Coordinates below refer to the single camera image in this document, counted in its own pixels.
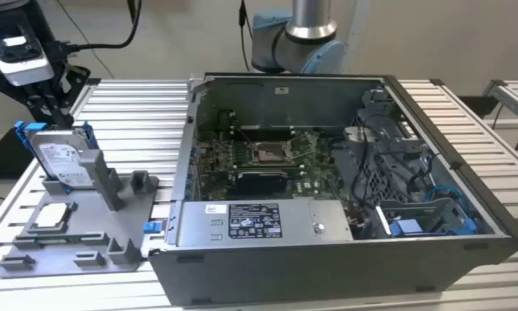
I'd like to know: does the CPU socket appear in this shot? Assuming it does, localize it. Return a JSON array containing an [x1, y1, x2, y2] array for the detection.
[[250, 141, 292, 167]]

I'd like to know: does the black RAM slot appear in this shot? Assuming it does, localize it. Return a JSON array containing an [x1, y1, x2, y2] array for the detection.
[[231, 125, 295, 132], [231, 130, 295, 137]]

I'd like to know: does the hard disk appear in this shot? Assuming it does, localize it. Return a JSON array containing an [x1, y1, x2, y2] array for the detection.
[[15, 120, 100, 189]]

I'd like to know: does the black hanging cable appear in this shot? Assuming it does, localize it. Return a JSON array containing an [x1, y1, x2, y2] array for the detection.
[[236, 0, 251, 71]]

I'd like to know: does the blue disk bay carrier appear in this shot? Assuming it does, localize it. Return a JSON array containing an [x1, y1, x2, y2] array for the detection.
[[388, 219, 424, 235]]

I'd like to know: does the long black looped wire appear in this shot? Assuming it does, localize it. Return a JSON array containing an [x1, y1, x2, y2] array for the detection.
[[351, 113, 398, 209]]

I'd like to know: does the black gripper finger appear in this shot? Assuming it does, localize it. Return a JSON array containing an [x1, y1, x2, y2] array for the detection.
[[53, 65, 91, 128], [0, 71, 55, 123]]

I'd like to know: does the silver power supply unit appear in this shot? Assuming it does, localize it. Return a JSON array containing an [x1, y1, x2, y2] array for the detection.
[[171, 200, 355, 246]]

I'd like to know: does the thin wire locking lever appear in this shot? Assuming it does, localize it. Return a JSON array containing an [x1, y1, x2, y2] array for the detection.
[[236, 126, 255, 144]]

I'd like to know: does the metal socket cover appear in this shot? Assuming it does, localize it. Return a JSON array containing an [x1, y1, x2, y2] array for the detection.
[[286, 134, 319, 155]]

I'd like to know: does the silver CPU chip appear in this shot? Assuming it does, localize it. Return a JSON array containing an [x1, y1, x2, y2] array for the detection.
[[27, 203, 74, 231]]

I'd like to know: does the green motherboard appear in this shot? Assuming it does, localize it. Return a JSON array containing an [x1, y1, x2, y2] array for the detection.
[[192, 128, 355, 202]]

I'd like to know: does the thick black camera cable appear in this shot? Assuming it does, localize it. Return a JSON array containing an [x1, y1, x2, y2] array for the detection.
[[50, 0, 140, 61]]

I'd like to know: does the green RAM stick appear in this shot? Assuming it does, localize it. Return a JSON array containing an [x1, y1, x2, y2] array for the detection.
[[14, 236, 106, 246]]

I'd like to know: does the black open PC case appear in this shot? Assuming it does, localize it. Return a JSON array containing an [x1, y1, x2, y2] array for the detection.
[[147, 72, 518, 307]]

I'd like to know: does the black stand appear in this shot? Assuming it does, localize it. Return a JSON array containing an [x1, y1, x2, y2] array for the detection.
[[0, 128, 29, 179]]

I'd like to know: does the short black wire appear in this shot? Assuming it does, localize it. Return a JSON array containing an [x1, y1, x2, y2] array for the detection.
[[407, 152, 442, 195]]

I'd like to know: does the thin black cable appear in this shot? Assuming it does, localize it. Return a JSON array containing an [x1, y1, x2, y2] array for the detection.
[[91, 52, 114, 79]]

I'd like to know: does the grey parts rack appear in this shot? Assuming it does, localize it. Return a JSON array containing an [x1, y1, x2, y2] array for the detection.
[[0, 149, 160, 279]]

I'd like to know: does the blue wire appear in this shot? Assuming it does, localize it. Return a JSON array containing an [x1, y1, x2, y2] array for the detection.
[[423, 185, 474, 224]]

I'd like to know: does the grey metal drive cage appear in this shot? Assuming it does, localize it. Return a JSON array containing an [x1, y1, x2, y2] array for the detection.
[[342, 89, 491, 240]]

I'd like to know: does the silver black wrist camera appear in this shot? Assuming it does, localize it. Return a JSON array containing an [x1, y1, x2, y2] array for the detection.
[[0, 16, 54, 87]]

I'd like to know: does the black graphics card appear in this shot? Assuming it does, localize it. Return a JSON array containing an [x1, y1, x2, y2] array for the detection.
[[234, 170, 290, 197]]

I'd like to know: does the black box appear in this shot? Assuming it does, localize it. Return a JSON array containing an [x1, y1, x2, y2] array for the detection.
[[459, 96, 499, 119]]

